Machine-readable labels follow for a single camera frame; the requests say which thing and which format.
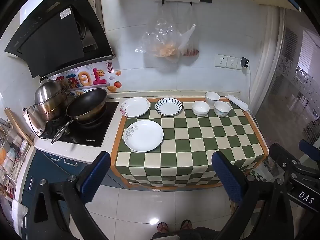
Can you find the white plate with pink flower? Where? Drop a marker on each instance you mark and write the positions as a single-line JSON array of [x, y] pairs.
[[135, 107]]

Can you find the small clear plastic bag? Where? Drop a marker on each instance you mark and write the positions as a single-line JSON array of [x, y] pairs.
[[188, 45]]

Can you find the colourful wall stickers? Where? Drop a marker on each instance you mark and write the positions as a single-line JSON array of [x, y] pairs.
[[86, 78]]

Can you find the cluttered side shelf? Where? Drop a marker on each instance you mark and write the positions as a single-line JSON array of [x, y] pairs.
[[12, 155]]

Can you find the black range hood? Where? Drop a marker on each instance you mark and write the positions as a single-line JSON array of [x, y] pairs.
[[50, 37]]

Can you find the white bowl with blue pattern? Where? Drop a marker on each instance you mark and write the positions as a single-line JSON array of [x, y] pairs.
[[222, 110]]

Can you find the person's right foot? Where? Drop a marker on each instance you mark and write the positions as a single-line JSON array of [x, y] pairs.
[[186, 224]]

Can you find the person's dark clothing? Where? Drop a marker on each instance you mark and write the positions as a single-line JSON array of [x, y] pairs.
[[185, 235]]

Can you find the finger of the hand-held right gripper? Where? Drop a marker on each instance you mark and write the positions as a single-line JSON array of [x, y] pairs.
[[310, 147], [280, 155]]

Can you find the large clear plastic bag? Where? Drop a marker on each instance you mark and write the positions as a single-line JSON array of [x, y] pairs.
[[162, 42]]

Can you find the large white plate grey flower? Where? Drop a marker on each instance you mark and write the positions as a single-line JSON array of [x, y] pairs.
[[145, 136]]

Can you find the white plate with blue stripes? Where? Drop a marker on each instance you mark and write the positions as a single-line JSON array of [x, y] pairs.
[[168, 107]]

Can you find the white electric kettle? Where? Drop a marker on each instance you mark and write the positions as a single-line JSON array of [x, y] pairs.
[[35, 123]]

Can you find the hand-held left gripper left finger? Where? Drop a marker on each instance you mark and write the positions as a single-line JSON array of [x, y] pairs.
[[96, 177]]

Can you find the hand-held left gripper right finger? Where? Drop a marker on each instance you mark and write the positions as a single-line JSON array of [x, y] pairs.
[[226, 177]]

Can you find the black charger plug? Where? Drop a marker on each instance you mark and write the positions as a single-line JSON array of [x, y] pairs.
[[244, 62]]

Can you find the folded white paper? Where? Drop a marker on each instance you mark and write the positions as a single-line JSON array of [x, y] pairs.
[[236, 102]]

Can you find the wooden cutting board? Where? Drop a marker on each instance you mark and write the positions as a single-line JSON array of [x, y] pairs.
[[20, 130]]

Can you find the stainless steel steamer pot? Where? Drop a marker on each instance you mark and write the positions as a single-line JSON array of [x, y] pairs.
[[48, 97]]

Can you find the white wall outlet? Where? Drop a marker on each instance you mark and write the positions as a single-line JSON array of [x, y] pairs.
[[232, 62], [221, 60]]

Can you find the black cooktop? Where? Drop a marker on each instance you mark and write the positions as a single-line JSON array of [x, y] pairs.
[[85, 133]]

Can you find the white bowl with dark rim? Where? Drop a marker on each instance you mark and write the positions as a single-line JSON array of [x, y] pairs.
[[212, 97]]

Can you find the green checkered tablecloth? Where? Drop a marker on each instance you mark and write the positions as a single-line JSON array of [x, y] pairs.
[[200, 142]]

